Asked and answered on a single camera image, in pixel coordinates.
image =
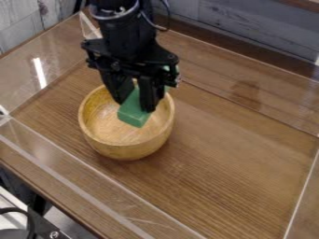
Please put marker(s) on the brown wooden bowl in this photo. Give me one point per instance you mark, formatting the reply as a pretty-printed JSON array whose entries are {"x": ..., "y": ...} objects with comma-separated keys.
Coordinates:
[{"x": 113, "y": 138}]

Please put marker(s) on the clear acrylic tray wall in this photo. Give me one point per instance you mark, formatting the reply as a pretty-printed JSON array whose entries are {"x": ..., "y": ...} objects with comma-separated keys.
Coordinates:
[{"x": 233, "y": 177}]

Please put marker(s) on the black metal table frame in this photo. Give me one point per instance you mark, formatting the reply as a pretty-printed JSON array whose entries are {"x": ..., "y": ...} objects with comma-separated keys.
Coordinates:
[{"x": 28, "y": 217}]

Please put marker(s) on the clear acrylic corner bracket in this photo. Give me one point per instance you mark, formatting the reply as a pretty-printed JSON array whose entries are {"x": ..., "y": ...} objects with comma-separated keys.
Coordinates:
[{"x": 91, "y": 31}]

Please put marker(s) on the green rectangular block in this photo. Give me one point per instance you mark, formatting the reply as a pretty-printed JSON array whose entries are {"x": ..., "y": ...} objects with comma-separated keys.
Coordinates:
[{"x": 129, "y": 113}]

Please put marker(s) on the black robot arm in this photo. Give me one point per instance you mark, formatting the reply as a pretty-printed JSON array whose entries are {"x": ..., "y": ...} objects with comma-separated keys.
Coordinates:
[{"x": 121, "y": 6}]

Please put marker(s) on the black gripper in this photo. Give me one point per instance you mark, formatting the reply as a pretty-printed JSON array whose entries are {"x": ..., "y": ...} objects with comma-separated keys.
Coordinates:
[{"x": 128, "y": 53}]

